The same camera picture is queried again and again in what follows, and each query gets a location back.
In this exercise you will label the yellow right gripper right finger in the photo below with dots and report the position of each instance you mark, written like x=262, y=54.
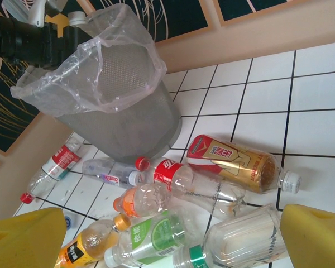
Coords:
x=315, y=240

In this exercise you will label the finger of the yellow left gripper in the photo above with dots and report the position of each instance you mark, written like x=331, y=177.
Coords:
x=60, y=23

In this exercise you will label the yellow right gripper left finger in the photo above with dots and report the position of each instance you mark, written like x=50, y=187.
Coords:
x=22, y=240

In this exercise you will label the colourful label blue cap bottle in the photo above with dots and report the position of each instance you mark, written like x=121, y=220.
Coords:
x=69, y=222

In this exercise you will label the orange juice bottle black label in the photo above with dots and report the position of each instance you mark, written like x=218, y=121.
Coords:
x=81, y=248

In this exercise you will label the red white label water bottle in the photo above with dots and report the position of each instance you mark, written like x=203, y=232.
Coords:
x=62, y=160

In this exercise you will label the clear Ganten water bottle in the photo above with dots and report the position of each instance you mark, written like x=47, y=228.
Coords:
x=109, y=173

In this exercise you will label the gold red energy drink bottle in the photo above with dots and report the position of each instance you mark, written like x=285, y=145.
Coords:
x=234, y=164

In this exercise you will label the orange label clear soda bottle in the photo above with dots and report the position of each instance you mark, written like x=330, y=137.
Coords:
x=134, y=202

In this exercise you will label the green lime label bottle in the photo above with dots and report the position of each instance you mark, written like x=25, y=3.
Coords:
x=150, y=237

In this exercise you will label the clear red label cola bottle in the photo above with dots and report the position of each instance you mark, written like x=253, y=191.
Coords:
x=167, y=174

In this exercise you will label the clear plastic bin liner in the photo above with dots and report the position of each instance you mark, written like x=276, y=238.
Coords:
x=72, y=83

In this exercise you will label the grey metal mesh bin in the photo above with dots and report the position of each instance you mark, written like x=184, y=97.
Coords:
x=139, y=123

